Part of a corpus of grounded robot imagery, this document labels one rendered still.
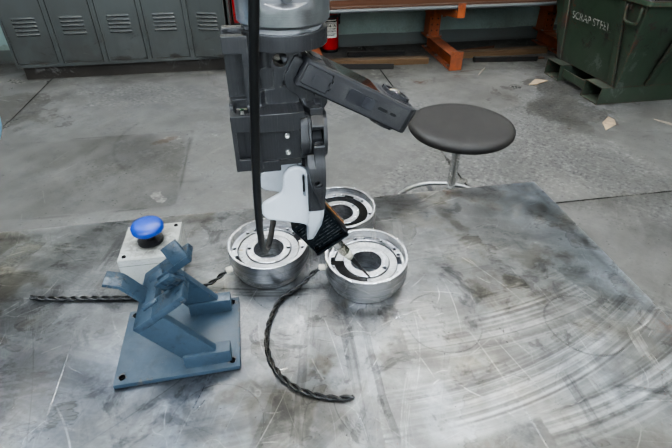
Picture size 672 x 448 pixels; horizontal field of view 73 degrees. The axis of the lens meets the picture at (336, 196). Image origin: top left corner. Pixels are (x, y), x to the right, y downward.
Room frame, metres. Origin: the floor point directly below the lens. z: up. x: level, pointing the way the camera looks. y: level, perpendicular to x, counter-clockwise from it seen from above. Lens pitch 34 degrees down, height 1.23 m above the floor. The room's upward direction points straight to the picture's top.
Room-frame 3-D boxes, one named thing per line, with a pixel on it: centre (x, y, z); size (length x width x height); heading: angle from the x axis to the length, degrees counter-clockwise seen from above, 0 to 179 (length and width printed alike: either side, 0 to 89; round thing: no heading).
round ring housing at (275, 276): (0.46, 0.09, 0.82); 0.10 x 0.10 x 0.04
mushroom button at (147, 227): (0.46, 0.24, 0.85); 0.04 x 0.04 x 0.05
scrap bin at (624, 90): (3.29, -2.04, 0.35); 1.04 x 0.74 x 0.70; 9
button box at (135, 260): (0.46, 0.25, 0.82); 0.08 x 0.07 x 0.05; 99
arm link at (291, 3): (0.38, 0.04, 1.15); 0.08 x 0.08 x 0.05
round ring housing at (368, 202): (0.54, -0.01, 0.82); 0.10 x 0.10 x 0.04
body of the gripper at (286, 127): (0.38, 0.05, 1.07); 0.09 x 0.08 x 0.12; 101
